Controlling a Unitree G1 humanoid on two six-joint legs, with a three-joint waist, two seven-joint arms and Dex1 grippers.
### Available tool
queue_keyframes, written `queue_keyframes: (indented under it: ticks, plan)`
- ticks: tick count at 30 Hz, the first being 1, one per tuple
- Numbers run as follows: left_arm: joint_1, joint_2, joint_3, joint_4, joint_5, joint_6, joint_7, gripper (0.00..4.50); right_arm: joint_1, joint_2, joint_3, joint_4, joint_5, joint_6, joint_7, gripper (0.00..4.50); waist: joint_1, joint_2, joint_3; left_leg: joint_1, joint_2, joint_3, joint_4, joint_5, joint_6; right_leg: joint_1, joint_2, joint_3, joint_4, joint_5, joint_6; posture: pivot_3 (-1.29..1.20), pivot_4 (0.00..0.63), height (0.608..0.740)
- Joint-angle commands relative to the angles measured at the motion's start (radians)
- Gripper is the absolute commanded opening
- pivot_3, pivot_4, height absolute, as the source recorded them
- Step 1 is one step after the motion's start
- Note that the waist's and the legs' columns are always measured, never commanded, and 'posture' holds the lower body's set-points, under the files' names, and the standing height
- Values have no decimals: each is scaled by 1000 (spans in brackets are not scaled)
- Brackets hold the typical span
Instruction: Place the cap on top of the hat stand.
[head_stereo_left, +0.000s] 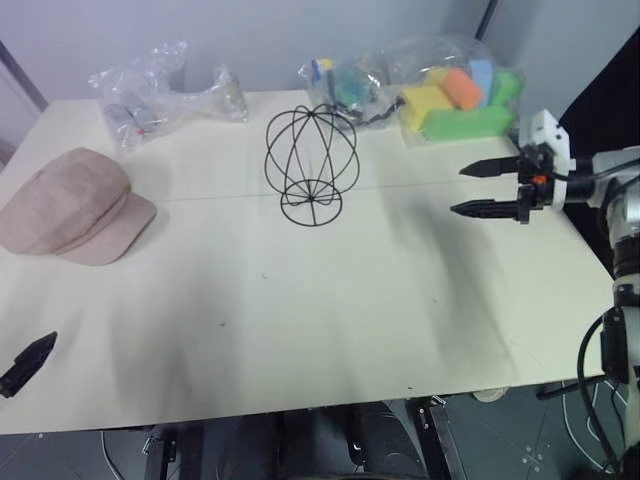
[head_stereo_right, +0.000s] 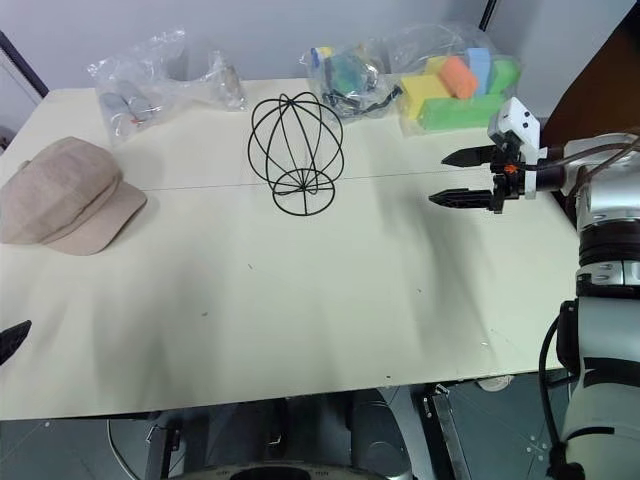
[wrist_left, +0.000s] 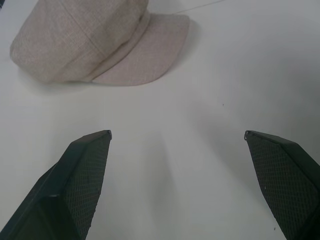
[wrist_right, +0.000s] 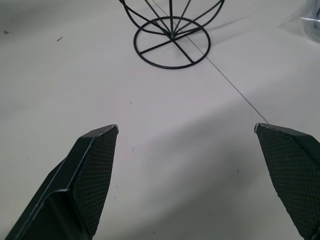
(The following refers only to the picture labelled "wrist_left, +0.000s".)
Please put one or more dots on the beige linen newsboy cap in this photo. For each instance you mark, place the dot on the beige linen newsboy cap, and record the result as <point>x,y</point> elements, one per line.
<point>82,42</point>

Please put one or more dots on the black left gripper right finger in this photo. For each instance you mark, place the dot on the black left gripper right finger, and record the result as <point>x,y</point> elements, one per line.
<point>287,180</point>

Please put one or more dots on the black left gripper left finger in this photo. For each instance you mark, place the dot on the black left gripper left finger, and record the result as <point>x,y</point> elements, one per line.
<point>67,190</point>

